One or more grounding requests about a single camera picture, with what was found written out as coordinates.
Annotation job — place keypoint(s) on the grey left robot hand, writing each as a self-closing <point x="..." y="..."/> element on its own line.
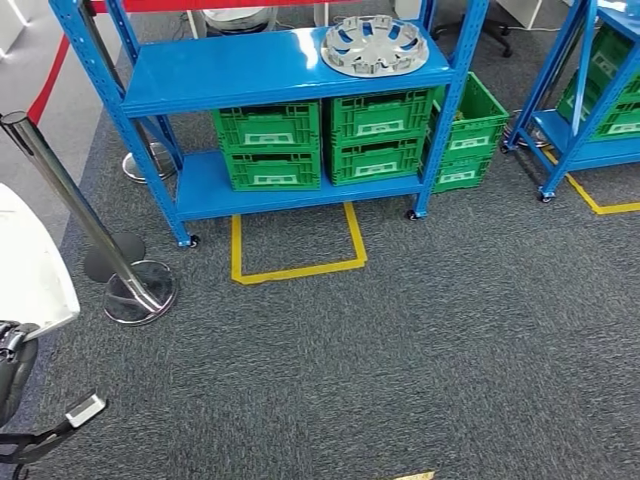
<point x="17" y="378"/>

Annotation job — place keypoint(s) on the white curved plastic part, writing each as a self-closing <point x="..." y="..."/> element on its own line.
<point x="30" y="272"/>

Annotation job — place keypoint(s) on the blue metal shelf rack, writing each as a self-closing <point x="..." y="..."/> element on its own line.
<point x="225" y="66"/>
<point x="575" y="132"/>

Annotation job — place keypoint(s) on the white desk panel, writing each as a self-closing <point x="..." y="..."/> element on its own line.
<point x="407" y="8"/>
<point x="321" y="12"/>

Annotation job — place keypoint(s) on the silver wheel hubcap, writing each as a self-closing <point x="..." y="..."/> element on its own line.
<point x="375" y="50"/>

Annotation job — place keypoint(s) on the black office chair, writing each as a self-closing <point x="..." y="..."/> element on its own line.
<point x="492" y="30"/>

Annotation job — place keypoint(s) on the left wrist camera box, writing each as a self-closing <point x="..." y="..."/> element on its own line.
<point x="84" y="412"/>

